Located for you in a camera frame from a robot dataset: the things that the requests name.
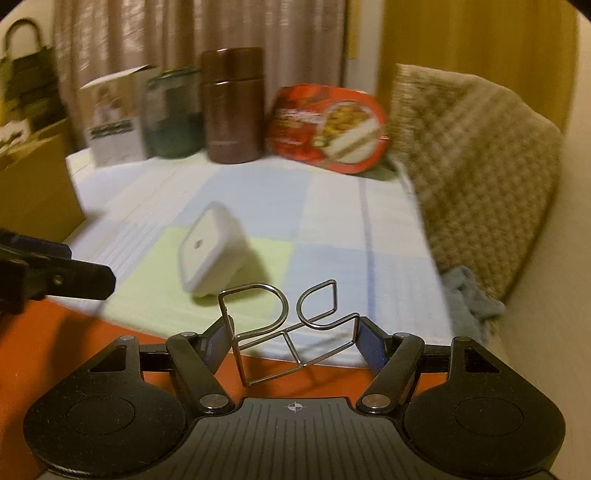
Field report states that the metal wire puzzle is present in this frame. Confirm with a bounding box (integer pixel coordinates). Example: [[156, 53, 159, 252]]
[[217, 279, 361, 387]]

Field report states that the open cardboard box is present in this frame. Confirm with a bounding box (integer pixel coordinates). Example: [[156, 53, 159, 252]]
[[0, 119, 85, 242]]

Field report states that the red table mat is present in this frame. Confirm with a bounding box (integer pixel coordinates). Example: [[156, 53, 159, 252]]
[[0, 294, 454, 480]]

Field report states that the grey cloth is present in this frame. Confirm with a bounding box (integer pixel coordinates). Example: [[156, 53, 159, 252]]
[[441, 266, 506, 346]]

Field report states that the white square night light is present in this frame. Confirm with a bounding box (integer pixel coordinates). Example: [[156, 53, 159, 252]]
[[178, 201, 249, 298]]

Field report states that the white product box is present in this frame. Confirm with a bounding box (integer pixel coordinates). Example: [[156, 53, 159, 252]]
[[78, 65, 160, 168]]

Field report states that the dark woven bag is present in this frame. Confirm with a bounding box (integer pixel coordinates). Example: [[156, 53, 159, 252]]
[[1, 17, 68, 132]]

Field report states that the quilted beige chair cover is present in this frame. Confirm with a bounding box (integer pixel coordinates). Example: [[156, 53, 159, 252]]
[[390, 64, 562, 300]]

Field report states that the green glass jar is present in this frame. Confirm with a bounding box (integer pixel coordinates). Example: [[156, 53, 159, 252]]
[[141, 68, 205, 159]]

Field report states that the red instant rice box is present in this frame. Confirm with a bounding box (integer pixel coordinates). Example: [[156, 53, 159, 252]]
[[266, 84, 389, 175]]

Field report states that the brown thermos flask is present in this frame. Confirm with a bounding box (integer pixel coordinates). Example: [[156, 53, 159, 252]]
[[200, 47, 266, 164]]

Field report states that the pink curtain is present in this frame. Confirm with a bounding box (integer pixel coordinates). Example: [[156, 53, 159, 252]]
[[52, 0, 346, 148]]

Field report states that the wooden door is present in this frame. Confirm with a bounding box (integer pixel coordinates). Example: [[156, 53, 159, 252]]
[[377, 0, 579, 129]]

